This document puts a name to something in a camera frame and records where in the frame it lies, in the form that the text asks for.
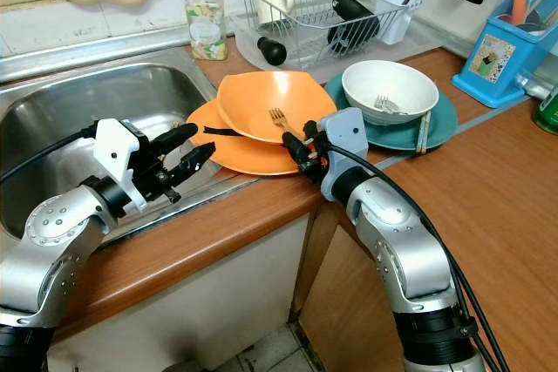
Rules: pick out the grey-blue right wrist camera mount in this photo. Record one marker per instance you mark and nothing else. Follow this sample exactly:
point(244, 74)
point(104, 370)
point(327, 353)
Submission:
point(344, 141)

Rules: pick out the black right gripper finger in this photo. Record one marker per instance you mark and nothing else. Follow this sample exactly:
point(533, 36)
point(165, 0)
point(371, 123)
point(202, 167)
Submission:
point(301, 152)
point(315, 131)

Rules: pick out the white utensil cup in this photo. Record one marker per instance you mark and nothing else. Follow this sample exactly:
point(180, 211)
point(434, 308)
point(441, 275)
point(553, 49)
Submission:
point(396, 15)

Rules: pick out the orange bowl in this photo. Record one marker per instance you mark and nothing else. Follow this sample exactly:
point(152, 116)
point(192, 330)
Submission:
point(253, 102)

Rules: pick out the orange plate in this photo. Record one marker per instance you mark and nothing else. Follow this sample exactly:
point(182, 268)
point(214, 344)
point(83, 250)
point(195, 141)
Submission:
point(240, 156)

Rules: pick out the silver fork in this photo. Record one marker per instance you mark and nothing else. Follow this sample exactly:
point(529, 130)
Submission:
point(386, 104)
point(281, 120)

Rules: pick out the teal plate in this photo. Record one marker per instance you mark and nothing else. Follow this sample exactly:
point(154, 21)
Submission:
point(440, 124)

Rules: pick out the green bottle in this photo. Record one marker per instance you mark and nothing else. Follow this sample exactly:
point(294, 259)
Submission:
point(547, 115)

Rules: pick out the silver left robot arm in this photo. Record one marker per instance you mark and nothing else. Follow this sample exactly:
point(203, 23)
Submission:
point(52, 250)

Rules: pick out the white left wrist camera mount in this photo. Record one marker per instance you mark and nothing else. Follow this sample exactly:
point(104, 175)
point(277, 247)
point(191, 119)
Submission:
point(118, 152)

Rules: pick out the soap dispenser bottle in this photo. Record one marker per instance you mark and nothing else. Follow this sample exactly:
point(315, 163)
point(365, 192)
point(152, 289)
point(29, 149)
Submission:
point(206, 28)

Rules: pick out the cream mug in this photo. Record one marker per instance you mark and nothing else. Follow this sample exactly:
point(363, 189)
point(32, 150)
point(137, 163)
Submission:
point(275, 3)

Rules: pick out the white kitchen base cabinet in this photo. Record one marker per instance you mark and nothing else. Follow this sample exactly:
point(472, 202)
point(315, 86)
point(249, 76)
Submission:
point(200, 302)

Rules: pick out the white bowl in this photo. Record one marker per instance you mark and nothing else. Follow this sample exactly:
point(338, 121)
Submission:
point(397, 80)

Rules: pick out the patterned chopsticks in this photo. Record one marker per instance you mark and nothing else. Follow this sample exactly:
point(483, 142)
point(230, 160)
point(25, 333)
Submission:
point(424, 132)

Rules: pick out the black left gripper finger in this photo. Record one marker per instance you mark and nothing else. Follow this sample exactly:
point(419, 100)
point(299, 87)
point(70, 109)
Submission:
point(176, 135)
point(194, 163)

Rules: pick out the black flask bottle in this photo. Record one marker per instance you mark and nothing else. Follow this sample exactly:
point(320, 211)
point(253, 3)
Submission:
point(353, 16)

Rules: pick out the brown wooden cabinet door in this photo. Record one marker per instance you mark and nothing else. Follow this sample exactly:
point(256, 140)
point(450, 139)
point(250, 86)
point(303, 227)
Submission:
point(349, 302)

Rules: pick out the small black cup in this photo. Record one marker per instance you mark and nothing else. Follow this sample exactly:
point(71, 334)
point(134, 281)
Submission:
point(272, 50)

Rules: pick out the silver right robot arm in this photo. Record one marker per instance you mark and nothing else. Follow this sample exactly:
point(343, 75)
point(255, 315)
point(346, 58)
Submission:
point(410, 250)

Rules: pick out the blue utensil box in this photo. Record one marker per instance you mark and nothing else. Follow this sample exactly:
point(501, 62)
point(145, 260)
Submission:
point(497, 54)

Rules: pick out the stainless steel sink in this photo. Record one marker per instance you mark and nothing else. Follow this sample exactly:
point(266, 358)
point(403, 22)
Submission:
point(78, 98)

